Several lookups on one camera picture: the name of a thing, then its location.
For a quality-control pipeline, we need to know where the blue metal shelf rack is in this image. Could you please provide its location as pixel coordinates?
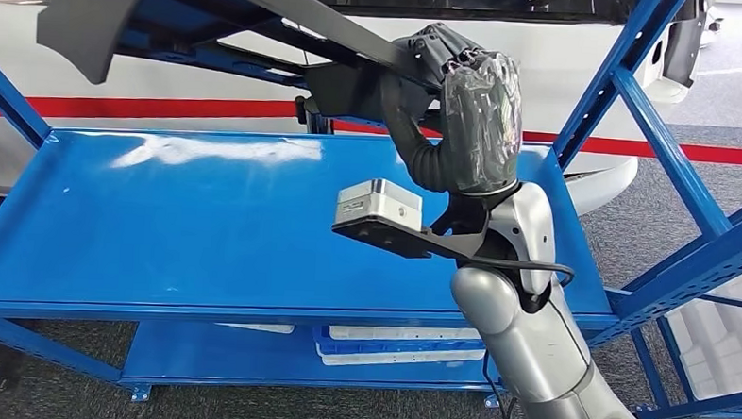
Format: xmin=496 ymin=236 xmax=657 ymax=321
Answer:
xmin=0 ymin=0 xmax=742 ymax=419
xmin=625 ymin=288 xmax=742 ymax=419

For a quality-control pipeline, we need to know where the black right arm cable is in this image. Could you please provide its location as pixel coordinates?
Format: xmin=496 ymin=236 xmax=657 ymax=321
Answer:
xmin=455 ymin=254 xmax=578 ymax=419

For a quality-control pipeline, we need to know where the black plastic car part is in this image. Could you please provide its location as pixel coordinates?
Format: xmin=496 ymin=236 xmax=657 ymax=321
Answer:
xmin=32 ymin=0 xmax=448 ymax=132

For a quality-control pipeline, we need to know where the large white plastic crate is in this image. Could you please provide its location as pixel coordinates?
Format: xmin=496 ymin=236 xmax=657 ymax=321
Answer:
xmin=661 ymin=257 xmax=742 ymax=404

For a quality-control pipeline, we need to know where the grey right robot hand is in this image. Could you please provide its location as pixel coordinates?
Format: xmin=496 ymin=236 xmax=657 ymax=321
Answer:
xmin=377 ymin=19 xmax=531 ymax=200

